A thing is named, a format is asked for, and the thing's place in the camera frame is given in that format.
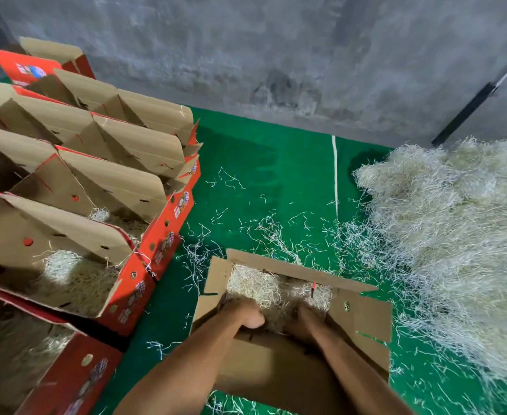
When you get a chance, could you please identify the person's right hand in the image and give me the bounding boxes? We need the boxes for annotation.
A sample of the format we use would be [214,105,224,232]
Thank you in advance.
[286,305,339,346]

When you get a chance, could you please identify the person's left hand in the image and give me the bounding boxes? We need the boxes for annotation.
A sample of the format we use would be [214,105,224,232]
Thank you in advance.
[217,298,267,332]

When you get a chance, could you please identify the pile of shredded paper filler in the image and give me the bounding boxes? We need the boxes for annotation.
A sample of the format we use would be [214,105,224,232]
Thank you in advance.
[349,136,507,381]

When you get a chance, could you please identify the group of red fruit boxes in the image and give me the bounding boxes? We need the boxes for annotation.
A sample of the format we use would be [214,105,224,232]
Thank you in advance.
[0,36,96,87]

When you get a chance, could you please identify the person's right forearm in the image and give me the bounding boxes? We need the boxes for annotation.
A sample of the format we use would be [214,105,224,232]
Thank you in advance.
[305,333,414,415]

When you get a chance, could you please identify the person's left forearm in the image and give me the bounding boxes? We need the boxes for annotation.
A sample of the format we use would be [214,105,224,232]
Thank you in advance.
[113,314,253,415]

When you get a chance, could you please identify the white pole with black grip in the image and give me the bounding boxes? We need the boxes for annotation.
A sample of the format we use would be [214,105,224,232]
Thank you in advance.
[432,47,507,148]

